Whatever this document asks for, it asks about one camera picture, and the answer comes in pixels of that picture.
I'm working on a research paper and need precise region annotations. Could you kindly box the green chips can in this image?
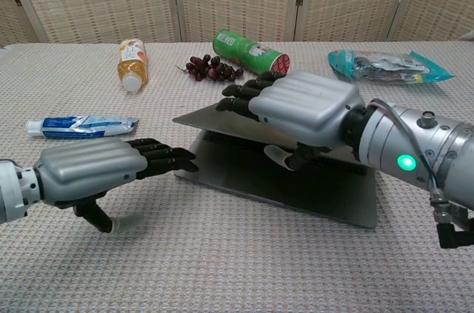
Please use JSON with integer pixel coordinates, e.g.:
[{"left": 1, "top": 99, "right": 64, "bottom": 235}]
[{"left": 212, "top": 29, "right": 290, "bottom": 74}]

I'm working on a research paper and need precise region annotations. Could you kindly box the blue white toothpaste tube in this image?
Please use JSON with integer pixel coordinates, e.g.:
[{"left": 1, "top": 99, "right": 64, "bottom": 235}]
[{"left": 25, "top": 115, "right": 140, "bottom": 140}]

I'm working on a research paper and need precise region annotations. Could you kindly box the amber tea plastic bottle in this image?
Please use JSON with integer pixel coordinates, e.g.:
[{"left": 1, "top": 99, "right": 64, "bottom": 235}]
[{"left": 117, "top": 38, "right": 150, "bottom": 92}]

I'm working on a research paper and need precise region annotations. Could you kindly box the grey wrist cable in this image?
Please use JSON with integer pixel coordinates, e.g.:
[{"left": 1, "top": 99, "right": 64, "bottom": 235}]
[{"left": 366, "top": 100, "right": 445, "bottom": 195}]

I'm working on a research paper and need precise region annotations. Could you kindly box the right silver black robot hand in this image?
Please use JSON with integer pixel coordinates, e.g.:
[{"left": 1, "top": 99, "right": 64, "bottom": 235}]
[{"left": 216, "top": 70, "right": 367, "bottom": 172}]

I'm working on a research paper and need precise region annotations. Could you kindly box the beige woven tablecloth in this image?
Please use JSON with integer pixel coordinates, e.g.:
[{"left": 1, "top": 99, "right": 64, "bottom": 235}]
[{"left": 0, "top": 41, "right": 474, "bottom": 313}]

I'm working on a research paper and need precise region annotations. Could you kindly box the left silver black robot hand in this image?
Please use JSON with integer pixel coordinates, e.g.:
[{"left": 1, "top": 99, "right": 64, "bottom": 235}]
[{"left": 35, "top": 138, "right": 199, "bottom": 235}]

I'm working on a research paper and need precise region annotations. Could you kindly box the teal snack bag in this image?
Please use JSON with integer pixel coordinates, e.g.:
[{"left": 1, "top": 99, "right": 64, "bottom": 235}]
[{"left": 327, "top": 49, "right": 455, "bottom": 87}]

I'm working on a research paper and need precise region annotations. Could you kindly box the silver laptop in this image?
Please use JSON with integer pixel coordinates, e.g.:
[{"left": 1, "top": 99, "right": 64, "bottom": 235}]
[{"left": 172, "top": 100, "right": 378, "bottom": 231}]

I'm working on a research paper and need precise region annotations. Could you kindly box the dark red grape bunch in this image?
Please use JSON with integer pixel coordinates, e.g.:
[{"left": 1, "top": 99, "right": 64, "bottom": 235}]
[{"left": 176, "top": 54, "right": 245, "bottom": 82}]

